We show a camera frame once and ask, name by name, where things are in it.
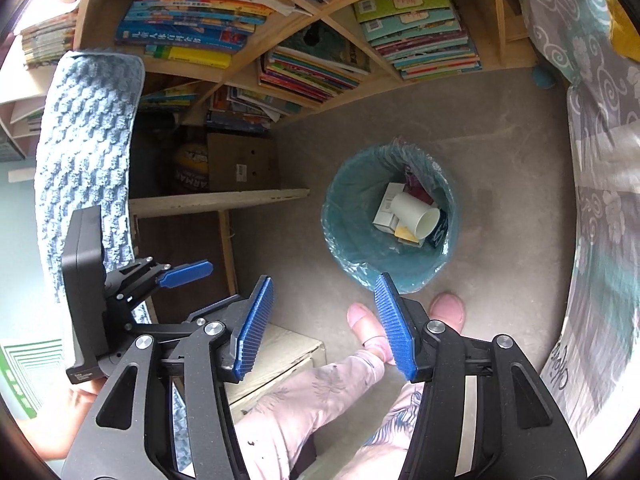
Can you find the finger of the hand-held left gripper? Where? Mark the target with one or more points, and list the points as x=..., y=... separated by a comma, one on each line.
x=170, y=329
x=187, y=272

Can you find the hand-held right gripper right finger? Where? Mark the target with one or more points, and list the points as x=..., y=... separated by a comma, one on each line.
x=395, y=330

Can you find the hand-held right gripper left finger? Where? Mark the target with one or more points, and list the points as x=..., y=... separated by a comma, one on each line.
x=255, y=327

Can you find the bin with blue bag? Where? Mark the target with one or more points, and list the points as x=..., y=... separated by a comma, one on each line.
x=350, y=240

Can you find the dark blue case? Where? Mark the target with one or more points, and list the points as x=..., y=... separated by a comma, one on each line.
x=437, y=232

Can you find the white paper cup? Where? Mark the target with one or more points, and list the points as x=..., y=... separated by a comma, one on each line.
x=415, y=212

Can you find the white cardboard box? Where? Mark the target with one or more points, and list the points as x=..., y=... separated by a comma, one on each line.
x=386, y=210

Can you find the dark red box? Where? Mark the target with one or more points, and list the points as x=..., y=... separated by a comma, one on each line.
x=417, y=182

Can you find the person's left forearm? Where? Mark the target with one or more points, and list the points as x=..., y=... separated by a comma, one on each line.
x=70, y=420

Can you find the pink slipper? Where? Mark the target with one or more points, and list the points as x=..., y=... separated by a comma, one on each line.
x=365, y=327
x=448, y=310

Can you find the light wooden box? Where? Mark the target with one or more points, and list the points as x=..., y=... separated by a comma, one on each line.
x=285, y=355

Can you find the wooden shelf board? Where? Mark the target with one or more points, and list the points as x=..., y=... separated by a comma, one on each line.
x=220, y=201

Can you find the person's left leg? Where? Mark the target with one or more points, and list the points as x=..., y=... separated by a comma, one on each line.
x=300, y=410

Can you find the person's leg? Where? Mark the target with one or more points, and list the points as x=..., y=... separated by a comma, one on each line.
x=390, y=435
x=300, y=410

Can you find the basketball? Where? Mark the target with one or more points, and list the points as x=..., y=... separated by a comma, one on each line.
x=191, y=170

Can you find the person's right leg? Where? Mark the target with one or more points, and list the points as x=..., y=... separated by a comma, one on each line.
x=390, y=435

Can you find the fluffy blue blanket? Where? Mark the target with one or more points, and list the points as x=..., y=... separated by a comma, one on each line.
x=85, y=160

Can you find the brown cardboard box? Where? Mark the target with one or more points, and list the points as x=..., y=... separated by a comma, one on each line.
x=245, y=160

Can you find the pile of slanted books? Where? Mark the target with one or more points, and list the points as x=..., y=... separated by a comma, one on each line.
x=245, y=110

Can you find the stack of thin colourful books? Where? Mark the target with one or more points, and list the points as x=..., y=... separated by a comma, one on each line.
x=310, y=70

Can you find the grey patterned bed sheet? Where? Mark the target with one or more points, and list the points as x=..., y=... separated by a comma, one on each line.
x=600, y=210

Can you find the stack of books by window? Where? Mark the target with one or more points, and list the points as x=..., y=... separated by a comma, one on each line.
x=47, y=40

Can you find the stack of large picture books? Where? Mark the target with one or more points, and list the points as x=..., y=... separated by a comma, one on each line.
x=200, y=15

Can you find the wooden bookshelf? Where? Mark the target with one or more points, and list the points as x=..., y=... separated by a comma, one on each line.
x=310, y=25

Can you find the small blue ball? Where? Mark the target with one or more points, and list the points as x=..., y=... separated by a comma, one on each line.
x=543, y=77

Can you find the stack of teal cover books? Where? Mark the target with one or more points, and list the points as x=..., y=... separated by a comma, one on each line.
x=425, y=35

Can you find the yellow cloth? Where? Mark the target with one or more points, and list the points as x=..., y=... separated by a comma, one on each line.
x=625, y=25

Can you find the green striped wall poster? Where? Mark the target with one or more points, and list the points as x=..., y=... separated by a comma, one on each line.
x=25, y=375

